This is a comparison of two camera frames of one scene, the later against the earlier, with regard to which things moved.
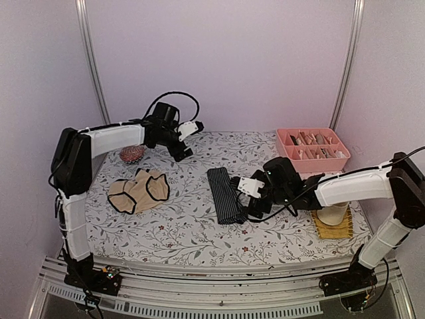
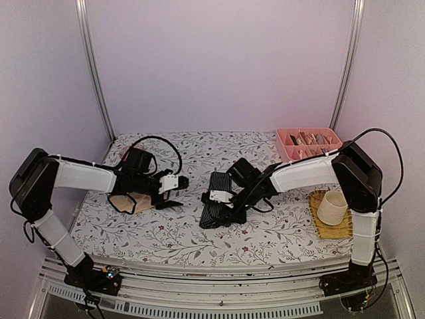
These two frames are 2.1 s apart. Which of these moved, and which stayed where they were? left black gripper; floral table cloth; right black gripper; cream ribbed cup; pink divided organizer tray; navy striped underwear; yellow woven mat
Moved: left black gripper; right black gripper; navy striped underwear
Stayed: cream ribbed cup; pink divided organizer tray; floral table cloth; yellow woven mat
